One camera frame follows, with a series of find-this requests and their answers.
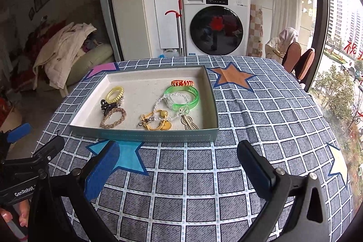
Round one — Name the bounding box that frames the white tall cabinet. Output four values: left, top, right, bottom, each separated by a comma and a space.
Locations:
106, 0, 182, 61

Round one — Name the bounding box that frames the beige braided hair tie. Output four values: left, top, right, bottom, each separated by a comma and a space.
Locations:
100, 107, 127, 129

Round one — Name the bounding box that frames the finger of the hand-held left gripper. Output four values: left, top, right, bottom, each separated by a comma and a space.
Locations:
30, 135, 66, 165
6, 122, 32, 144

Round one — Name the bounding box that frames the beige coat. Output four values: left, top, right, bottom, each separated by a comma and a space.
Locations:
32, 22, 97, 89

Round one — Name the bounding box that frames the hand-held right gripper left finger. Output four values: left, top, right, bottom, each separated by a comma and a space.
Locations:
27, 140, 120, 242

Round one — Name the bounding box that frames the cream sofa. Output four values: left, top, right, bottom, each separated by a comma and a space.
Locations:
37, 42, 115, 95

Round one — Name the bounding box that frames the yellow cord keychain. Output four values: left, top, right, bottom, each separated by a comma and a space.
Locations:
138, 109, 172, 130

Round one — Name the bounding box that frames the grey shallow cardboard tray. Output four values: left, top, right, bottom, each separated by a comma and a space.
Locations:
69, 65, 219, 143

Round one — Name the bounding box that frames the black hair claw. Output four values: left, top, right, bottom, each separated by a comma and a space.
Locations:
100, 99, 118, 117

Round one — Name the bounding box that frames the brown round chair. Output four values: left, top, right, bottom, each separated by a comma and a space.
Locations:
282, 42, 302, 74
296, 48, 316, 84

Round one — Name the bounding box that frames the person's left hand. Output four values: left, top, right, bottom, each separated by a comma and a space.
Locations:
0, 199, 30, 231

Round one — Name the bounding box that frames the white cloth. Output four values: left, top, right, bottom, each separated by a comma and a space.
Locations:
278, 27, 299, 45

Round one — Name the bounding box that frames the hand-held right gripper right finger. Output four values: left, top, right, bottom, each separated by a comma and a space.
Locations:
236, 140, 333, 242

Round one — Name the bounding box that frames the orange white spiral hair tie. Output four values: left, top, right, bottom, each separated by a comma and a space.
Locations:
171, 79, 194, 87

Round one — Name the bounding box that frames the red handled mop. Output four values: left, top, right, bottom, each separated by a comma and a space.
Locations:
165, 0, 185, 57

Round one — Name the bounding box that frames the beige hair clip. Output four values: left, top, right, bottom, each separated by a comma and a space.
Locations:
178, 106, 199, 130

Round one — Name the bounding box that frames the checked hanging cloth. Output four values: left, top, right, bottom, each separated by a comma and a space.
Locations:
247, 4, 264, 57

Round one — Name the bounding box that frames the white front-load washing machine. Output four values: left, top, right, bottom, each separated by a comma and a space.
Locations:
181, 0, 250, 57

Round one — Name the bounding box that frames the blue checked star tablecloth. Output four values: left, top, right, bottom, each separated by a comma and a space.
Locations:
30, 55, 355, 242

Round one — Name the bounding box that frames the clear crystal bead bracelet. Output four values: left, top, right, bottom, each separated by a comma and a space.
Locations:
152, 92, 190, 122

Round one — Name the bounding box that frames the cream tote bag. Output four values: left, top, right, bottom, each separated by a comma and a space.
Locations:
265, 36, 287, 61

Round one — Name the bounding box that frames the yellow spiral hair tie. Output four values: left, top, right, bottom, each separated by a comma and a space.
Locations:
106, 85, 125, 103

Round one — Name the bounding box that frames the green translucent bangle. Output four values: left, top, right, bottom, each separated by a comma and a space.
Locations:
164, 86, 199, 111

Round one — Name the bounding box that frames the dark red cloth pile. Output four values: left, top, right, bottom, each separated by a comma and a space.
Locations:
11, 21, 61, 84

